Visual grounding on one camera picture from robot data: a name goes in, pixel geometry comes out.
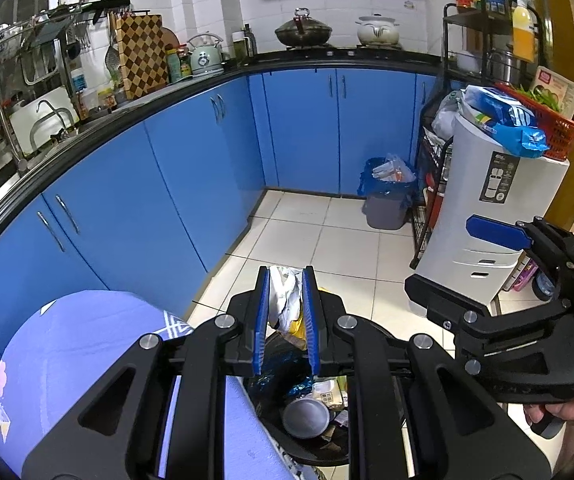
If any dark wok with lid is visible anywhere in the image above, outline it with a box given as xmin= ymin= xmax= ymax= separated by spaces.
xmin=274 ymin=8 xmax=333 ymax=48

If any red plastic basket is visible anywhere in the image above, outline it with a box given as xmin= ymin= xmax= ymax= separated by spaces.
xmin=494 ymin=82 xmax=574 ymax=162

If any yellow juice bottle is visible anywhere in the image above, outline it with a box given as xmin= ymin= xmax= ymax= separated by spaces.
xmin=509 ymin=0 xmax=538 ymax=63

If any purple packet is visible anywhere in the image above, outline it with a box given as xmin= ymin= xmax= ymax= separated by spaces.
xmin=509 ymin=259 xmax=538 ymax=292

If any blue plastic packet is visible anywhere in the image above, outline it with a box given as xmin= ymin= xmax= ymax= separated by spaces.
xmin=459 ymin=85 xmax=550 ymax=158

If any white tub blue label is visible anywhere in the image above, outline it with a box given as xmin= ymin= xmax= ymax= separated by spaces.
xmin=70 ymin=67 xmax=88 ymax=107

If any white ceramic pot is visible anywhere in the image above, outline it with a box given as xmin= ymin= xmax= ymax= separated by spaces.
xmin=356 ymin=14 xmax=402 ymax=47

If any metal dish rack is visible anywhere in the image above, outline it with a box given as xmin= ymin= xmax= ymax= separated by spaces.
xmin=0 ymin=0 xmax=133 ymax=91

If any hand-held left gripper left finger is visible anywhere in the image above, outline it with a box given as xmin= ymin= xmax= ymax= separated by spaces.
xmin=21 ymin=265 xmax=271 ymax=480

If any checkered wooden cutting board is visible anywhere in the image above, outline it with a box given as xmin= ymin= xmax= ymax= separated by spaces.
xmin=114 ymin=14 xmax=170 ymax=101

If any black metal shelf rack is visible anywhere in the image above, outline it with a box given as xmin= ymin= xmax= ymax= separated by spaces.
xmin=409 ymin=2 xmax=552 ymax=271

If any yellow white wrapper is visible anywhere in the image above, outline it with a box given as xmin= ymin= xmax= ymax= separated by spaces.
xmin=266 ymin=266 xmax=309 ymax=351

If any black round trash bin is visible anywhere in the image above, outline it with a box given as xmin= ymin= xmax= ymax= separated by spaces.
xmin=242 ymin=287 xmax=413 ymax=467

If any packaged vegetable tray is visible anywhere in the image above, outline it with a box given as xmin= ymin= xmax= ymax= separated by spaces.
xmin=529 ymin=65 xmax=574 ymax=113

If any white tall appliance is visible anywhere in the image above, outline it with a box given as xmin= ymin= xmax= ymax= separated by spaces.
xmin=409 ymin=112 xmax=570 ymax=306

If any steel faucet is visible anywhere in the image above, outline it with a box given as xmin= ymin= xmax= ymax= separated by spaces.
xmin=36 ymin=100 xmax=68 ymax=128

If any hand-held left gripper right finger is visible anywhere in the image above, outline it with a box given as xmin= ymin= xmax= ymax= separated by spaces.
xmin=301 ymin=265 xmax=552 ymax=480

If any grey bin blue bag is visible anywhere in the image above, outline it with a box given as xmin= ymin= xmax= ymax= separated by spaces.
xmin=357 ymin=154 xmax=418 ymax=231

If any blue printed tablecloth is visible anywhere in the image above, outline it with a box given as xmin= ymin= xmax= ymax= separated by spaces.
xmin=0 ymin=289 xmax=293 ymax=480

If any steel pot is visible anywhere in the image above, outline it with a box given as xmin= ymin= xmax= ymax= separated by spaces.
xmin=487 ymin=49 xmax=524 ymax=86

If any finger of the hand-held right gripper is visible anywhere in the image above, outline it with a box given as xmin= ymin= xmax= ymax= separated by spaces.
xmin=404 ymin=274 xmax=574 ymax=342
xmin=467 ymin=214 xmax=574 ymax=291

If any white plastic bag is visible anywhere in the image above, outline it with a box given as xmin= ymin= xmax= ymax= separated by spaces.
xmin=431 ymin=92 xmax=462 ymax=141

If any white plastic basin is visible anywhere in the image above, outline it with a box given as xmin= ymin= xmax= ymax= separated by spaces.
xmin=10 ymin=86 xmax=80 ymax=157

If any mint green kettle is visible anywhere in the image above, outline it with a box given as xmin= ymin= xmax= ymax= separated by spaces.
xmin=187 ymin=32 xmax=225 ymax=77

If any black blue round object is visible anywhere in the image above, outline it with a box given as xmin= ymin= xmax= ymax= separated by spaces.
xmin=532 ymin=270 xmax=558 ymax=302

